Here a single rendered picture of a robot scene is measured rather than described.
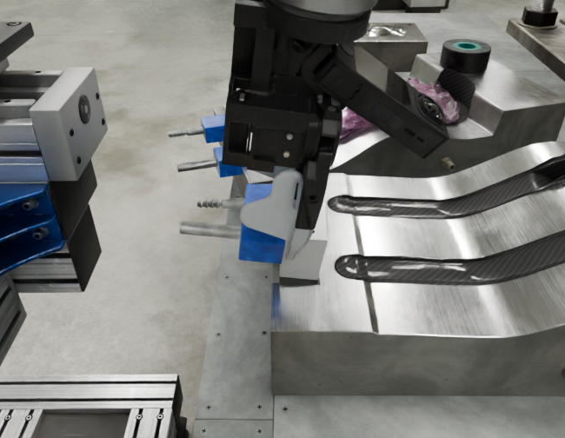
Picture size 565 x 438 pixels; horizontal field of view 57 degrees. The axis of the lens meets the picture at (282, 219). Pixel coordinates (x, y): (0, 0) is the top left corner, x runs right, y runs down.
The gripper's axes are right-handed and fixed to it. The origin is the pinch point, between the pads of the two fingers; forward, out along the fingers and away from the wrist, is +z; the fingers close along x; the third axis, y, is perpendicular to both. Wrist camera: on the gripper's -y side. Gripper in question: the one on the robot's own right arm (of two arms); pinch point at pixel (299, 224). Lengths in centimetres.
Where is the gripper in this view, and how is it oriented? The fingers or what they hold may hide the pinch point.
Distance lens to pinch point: 46.7
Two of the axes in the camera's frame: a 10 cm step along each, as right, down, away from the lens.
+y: -9.9, -1.1, -0.8
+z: -1.4, 7.1, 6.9
